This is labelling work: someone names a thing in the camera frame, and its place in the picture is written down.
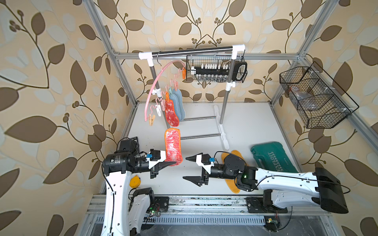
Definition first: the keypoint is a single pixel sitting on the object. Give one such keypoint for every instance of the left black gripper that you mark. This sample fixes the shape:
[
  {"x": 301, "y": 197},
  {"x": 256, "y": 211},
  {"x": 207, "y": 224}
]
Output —
[{"x": 155, "y": 172}]

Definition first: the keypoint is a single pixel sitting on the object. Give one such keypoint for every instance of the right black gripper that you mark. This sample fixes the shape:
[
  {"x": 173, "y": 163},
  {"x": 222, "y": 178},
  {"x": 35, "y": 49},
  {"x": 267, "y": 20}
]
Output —
[{"x": 197, "y": 179}]

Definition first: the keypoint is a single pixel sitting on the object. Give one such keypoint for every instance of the yellow fuzzy insole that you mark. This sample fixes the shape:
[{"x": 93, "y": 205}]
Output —
[
  {"x": 239, "y": 153},
  {"x": 230, "y": 183}
]

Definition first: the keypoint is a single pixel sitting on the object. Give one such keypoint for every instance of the red patterned insole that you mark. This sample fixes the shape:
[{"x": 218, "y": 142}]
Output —
[
  {"x": 171, "y": 116},
  {"x": 173, "y": 151}
]

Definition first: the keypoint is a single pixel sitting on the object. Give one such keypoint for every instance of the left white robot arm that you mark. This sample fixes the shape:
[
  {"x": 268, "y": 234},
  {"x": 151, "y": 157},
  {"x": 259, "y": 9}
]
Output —
[{"x": 126, "y": 207}]

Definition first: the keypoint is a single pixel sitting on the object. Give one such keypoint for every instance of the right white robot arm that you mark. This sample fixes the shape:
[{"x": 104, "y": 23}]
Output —
[{"x": 281, "y": 189}]

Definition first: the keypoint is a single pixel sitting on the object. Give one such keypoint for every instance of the yellow tape measure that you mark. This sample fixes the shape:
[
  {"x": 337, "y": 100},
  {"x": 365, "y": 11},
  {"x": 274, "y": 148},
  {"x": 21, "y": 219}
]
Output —
[{"x": 135, "y": 182}]

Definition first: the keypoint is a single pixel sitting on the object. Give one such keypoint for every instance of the grey blue insole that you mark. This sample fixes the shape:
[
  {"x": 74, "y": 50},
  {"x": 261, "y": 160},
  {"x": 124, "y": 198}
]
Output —
[
  {"x": 173, "y": 95},
  {"x": 180, "y": 101}
]

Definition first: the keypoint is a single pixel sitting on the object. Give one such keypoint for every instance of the green plastic tool case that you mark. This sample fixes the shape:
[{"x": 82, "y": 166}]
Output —
[{"x": 272, "y": 157}]

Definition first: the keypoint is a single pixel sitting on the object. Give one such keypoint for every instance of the metal clothes rack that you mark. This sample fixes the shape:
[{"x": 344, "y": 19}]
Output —
[{"x": 156, "y": 90}]

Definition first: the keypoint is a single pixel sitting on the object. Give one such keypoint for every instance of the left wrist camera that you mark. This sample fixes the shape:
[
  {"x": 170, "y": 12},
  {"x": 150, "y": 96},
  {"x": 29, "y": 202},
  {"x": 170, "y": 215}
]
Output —
[{"x": 155, "y": 157}]

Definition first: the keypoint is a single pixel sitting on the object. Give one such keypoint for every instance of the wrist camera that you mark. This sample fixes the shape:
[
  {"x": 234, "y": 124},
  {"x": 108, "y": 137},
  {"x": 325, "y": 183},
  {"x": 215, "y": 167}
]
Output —
[
  {"x": 205, "y": 161},
  {"x": 155, "y": 157}
]

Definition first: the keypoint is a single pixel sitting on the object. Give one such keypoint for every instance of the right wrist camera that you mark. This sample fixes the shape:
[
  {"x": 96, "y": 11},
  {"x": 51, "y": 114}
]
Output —
[{"x": 205, "y": 161}]

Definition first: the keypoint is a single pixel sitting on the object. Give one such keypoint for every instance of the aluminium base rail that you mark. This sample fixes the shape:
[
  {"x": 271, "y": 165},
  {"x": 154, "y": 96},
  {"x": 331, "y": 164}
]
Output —
[{"x": 220, "y": 210}]

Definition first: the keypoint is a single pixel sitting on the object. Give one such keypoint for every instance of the back black wire basket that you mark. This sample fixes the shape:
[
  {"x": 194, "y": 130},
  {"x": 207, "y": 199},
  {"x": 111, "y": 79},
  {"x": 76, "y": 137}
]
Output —
[{"x": 212, "y": 65}]

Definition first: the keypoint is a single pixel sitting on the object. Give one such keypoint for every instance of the side black wire basket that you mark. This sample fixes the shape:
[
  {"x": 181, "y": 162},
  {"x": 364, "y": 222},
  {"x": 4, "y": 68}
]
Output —
[{"x": 321, "y": 102}]

